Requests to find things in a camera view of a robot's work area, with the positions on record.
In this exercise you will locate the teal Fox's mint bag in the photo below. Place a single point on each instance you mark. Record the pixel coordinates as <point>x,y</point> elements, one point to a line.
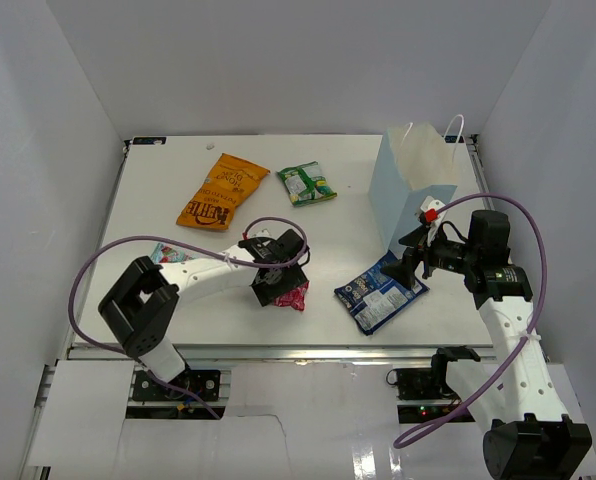
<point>166,253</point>

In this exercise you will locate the orange potato chips bag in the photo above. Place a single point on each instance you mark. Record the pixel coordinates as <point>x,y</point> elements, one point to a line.
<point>229,183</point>

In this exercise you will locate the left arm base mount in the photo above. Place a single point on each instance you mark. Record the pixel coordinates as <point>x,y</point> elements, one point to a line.
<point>203,383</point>

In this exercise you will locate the white front cardboard panel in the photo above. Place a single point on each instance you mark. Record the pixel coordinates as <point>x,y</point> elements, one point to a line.
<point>282,421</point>

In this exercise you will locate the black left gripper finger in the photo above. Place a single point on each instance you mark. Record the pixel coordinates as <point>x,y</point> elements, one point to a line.
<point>268,286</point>
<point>288,279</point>

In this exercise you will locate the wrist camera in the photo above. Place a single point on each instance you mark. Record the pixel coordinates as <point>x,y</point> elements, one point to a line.
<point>260,237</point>
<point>431,217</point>

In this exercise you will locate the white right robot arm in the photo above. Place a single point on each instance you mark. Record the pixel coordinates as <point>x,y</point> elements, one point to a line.
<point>528,432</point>

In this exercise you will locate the blue cookie bag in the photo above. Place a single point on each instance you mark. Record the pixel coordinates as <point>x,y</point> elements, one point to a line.
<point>372,299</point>

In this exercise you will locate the green snack bag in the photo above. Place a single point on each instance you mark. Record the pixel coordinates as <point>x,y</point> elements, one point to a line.
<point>306,184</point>

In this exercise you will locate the light blue paper bag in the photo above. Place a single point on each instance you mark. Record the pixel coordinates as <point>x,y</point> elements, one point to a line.
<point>414,162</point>

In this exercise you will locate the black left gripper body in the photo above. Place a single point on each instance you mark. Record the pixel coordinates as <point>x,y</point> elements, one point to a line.
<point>290,276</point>

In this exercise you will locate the red candy packet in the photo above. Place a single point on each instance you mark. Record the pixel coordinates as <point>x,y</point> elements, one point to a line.
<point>295,298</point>

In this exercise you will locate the black label sticker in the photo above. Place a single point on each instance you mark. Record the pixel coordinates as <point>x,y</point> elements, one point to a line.
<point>149,140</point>

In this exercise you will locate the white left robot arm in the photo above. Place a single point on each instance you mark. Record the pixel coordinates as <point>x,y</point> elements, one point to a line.
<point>141,304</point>

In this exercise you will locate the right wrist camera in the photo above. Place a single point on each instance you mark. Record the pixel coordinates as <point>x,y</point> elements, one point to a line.
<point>431,217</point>

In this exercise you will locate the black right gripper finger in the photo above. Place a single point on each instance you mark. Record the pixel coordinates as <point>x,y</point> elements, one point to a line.
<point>402,271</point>
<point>415,239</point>

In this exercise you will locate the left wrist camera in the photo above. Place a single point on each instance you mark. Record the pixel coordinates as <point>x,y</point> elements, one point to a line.
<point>260,237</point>

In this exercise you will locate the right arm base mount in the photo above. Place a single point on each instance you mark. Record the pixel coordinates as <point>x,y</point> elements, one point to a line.
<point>417,384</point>

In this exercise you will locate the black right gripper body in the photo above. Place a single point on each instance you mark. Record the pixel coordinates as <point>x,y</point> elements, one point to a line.
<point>445,254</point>

